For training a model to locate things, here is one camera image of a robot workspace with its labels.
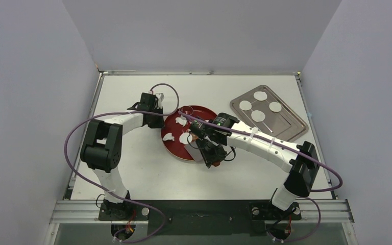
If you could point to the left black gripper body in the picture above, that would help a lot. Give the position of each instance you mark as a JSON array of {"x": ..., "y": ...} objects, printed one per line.
[{"x": 156, "y": 121}]

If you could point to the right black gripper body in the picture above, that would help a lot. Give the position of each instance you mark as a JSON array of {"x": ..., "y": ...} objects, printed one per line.
[{"x": 211, "y": 154}]

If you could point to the round cut dough wrapper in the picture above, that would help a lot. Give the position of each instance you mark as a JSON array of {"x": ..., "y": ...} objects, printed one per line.
[{"x": 185, "y": 138}]

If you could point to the round red lacquer tray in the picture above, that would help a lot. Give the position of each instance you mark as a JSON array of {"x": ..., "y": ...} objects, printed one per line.
[{"x": 175, "y": 147}]

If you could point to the white dough piece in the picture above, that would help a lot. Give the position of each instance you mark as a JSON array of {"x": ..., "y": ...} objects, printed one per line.
[{"x": 168, "y": 137}]

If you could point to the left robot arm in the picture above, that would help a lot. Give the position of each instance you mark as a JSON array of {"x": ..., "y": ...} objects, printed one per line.
[{"x": 101, "y": 150}]

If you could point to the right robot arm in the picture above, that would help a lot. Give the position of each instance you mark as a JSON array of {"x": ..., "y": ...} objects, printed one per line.
[{"x": 299, "y": 161}]

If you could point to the torn white dough scrap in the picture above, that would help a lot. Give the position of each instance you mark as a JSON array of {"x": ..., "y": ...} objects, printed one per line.
[{"x": 181, "y": 121}]

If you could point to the white dumpling wrapper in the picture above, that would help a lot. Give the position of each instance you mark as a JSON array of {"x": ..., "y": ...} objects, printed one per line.
[
  {"x": 245, "y": 105},
  {"x": 257, "y": 116},
  {"x": 260, "y": 95},
  {"x": 275, "y": 107}
]

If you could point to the rectangular steel tray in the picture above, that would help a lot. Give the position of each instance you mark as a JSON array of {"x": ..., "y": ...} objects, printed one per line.
[{"x": 285, "y": 125}]

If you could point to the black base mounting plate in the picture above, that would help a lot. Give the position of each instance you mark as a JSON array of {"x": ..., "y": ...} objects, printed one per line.
[{"x": 204, "y": 217}]

